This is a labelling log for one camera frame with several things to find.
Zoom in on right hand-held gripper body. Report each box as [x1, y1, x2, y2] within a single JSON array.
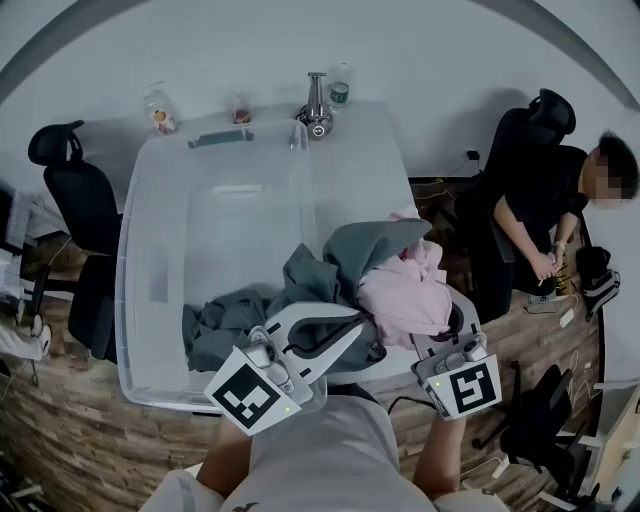
[[410, 333, 503, 422]]

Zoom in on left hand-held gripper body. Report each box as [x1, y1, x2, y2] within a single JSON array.
[[203, 324, 329, 435]]

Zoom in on grey clothes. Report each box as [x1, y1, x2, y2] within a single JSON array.
[[182, 218, 434, 374]]

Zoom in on pink clothes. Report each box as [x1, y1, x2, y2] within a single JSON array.
[[357, 204, 454, 349]]

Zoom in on clear plastic basket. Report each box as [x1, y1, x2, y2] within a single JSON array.
[[114, 119, 321, 414]]

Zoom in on person's right forearm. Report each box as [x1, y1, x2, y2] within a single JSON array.
[[412, 417, 467, 494]]

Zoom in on person's left forearm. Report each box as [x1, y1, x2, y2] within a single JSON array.
[[196, 417, 257, 499]]

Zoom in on black office chair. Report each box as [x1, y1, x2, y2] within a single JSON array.
[[472, 362, 601, 506], [27, 119, 124, 364], [454, 88, 577, 324]]

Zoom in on person's light t-shirt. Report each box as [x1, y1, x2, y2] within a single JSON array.
[[154, 383, 501, 512]]

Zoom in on black bag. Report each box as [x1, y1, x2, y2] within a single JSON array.
[[574, 246, 622, 321]]

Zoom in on white cabinet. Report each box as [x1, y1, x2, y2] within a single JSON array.
[[594, 384, 640, 501]]

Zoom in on chrome faucet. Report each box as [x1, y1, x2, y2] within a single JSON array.
[[293, 72, 334, 139]]

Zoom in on small clear jar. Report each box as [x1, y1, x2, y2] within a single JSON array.
[[229, 92, 254, 125]]

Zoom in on clear bottle with green label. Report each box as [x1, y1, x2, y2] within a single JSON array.
[[327, 63, 351, 114]]

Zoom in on clear bottle with orange print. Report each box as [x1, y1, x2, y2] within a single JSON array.
[[144, 82, 179, 135]]

